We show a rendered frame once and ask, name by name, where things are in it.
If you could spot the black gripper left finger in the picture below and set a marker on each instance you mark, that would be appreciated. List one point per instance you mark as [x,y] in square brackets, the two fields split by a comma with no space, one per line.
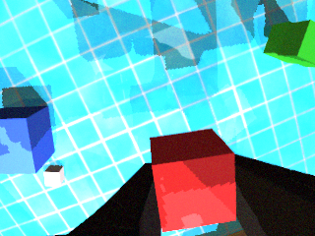
[131,211]

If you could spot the blue cube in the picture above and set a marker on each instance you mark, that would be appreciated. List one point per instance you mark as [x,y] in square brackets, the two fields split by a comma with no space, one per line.
[26,140]

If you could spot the red block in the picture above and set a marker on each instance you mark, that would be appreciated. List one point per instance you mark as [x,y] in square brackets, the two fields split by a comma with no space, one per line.
[194,178]

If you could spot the green block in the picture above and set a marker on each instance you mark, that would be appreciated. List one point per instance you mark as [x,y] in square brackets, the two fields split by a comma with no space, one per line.
[274,41]
[299,43]

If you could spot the small white block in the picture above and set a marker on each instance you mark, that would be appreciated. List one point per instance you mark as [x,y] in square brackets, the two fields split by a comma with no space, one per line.
[54,175]

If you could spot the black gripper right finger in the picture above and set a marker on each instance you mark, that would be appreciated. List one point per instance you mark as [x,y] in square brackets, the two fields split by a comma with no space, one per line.
[272,200]

